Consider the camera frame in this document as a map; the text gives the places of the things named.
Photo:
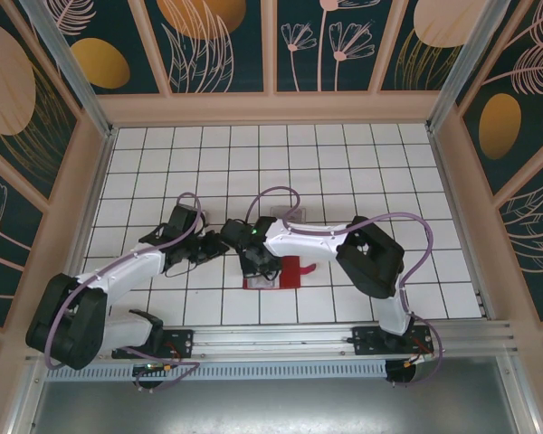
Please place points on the grey metal sheet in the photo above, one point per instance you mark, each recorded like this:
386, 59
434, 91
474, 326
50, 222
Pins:
276, 407

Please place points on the aluminium mounting rail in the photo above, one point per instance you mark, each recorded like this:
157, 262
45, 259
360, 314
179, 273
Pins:
276, 339

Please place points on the white pink floral card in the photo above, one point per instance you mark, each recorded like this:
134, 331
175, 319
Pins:
289, 213

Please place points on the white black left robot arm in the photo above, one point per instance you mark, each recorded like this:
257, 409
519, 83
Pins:
126, 271

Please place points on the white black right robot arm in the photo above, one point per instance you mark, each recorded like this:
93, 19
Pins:
303, 244

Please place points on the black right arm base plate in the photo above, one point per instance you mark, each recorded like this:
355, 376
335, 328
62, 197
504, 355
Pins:
366, 339

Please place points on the clear plastic bag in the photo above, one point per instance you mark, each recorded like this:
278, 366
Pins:
275, 218

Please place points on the red card holder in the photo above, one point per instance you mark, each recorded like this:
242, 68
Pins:
292, 271

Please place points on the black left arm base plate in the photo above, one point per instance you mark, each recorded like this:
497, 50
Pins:
183, 339

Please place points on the aluminium frame post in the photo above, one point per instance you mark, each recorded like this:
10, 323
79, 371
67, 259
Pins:
74, 68
27, 398
461, 68
525, 398

